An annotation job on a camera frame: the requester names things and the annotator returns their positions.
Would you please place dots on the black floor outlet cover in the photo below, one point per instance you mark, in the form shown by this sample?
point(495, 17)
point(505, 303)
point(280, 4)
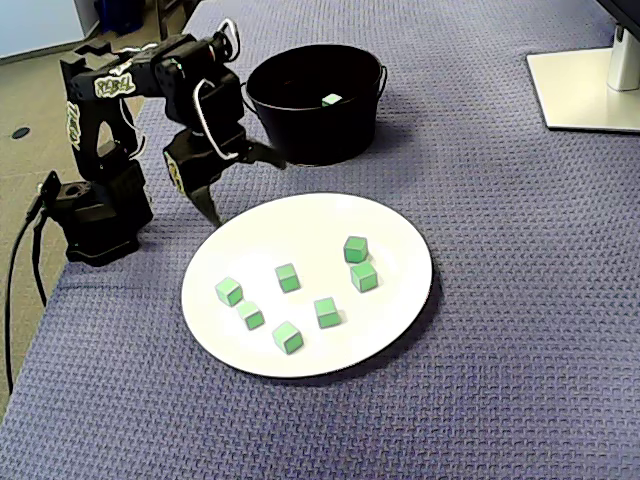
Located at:
point(21, 133)

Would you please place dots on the dark blue bin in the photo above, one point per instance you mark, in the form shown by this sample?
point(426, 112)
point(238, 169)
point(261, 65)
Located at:
point(120, 15)

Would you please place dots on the white round plate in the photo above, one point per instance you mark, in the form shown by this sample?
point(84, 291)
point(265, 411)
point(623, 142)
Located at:
point(350, 345)

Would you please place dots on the dark chair frame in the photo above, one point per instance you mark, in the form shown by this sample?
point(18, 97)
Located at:
point(165, 15)

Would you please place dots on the white monitor stand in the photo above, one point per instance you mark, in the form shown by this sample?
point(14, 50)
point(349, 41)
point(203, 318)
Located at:
point(575, 95)

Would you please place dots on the small green cube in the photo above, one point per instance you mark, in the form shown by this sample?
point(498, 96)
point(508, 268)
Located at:
point(287, 337)
point(229, 291)
point(250, 315)
point(331, 100)
point(287, 278)
point(364, 276)
point(327, 313)
point(355, 249)

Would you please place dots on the black robot arm with stickers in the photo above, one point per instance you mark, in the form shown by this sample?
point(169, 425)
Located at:
point(100, 210)

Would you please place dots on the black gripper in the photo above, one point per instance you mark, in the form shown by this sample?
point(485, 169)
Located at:
point(196, 161)

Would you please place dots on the black metal bucket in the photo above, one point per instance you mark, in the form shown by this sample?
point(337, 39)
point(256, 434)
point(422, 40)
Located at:
point(340, 135)

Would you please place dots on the blue waffle cloth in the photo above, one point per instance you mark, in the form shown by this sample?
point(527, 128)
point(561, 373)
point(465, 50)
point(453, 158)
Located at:
point(500, 350)

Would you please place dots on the black monitor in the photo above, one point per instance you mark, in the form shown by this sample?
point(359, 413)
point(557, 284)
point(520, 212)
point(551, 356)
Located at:
point(627, 7)

